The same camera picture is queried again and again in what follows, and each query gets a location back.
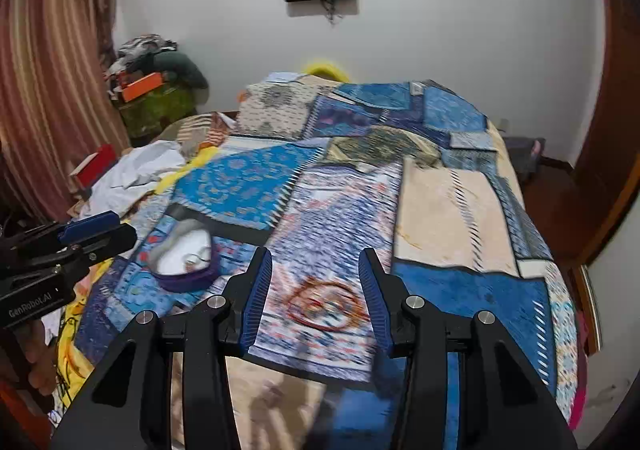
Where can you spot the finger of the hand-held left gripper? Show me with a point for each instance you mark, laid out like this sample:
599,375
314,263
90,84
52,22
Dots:
112,240
90,226

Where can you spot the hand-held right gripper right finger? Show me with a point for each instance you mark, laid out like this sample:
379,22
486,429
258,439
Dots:
372,297

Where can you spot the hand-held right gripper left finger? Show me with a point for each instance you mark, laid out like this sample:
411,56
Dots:
257,297

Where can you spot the purple heart-shaped jewelry box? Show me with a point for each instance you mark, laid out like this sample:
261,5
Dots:
192,275

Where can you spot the person's left hand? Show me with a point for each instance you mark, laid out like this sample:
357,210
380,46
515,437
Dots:
37,355

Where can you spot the red box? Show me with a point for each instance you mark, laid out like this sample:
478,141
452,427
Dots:
97,164

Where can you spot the white cloth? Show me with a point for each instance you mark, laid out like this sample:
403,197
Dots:
135,169

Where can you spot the blue patchwork blanket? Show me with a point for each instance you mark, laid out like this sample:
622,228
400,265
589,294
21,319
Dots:
440,230

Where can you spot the striped beige fabric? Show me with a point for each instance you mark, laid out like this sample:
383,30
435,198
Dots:
200,132

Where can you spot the orange box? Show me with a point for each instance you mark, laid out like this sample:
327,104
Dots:
142,85

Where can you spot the striped brown curtain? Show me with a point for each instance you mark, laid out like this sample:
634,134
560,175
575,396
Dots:
50,79

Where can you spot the pile of clothes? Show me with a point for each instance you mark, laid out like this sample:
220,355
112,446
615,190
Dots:
135,49

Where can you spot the dark grey pillow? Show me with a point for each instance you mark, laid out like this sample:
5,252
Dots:
182,67

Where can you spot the dark grey cloth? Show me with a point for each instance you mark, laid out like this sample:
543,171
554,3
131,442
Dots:
520,154

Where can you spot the pink bed sheet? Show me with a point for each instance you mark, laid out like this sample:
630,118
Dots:
582,380

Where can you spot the yellow round object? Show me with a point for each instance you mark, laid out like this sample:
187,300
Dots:
325,68

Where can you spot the brown wooden wardrobe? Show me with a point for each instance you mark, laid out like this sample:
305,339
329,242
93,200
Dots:
605,129

